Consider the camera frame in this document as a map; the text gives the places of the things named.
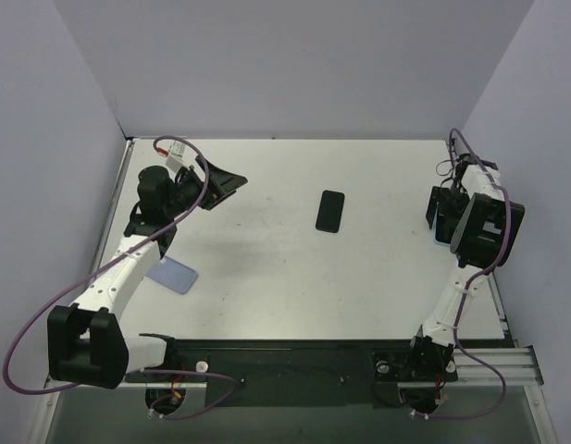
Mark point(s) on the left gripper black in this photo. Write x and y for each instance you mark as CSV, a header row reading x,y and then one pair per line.
x,y
210,186

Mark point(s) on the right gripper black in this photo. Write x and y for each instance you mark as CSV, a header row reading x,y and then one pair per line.
x,y
433,203

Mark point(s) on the black phone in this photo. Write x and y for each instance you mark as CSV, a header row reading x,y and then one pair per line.
x,y
330,211

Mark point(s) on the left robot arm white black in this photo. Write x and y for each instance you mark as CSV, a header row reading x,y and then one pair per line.
x,y
85,343

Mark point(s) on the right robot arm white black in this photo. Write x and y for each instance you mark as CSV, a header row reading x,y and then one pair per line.
x,y
479,223

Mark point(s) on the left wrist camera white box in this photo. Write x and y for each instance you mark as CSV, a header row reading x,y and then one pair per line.
x,y
176,155

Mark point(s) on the aluminium front rail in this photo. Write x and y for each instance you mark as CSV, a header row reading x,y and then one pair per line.
x,y
487,361

